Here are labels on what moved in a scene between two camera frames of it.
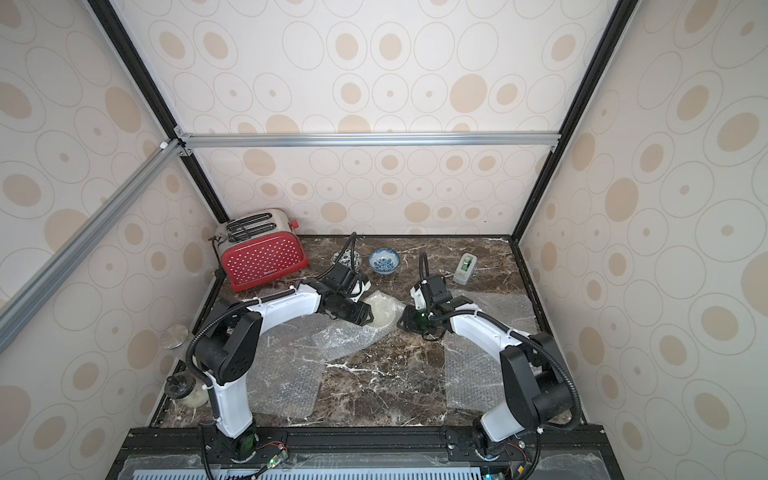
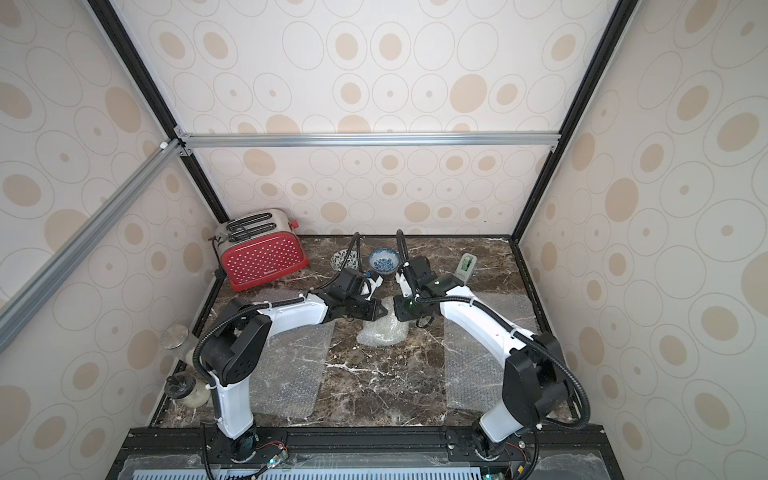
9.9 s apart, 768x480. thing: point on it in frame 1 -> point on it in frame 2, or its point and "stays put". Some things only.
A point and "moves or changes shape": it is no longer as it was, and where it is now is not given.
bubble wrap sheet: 346,339 moves or changes shape
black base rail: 365,453 stays put
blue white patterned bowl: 384,261 stays put
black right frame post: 616,26 stays put
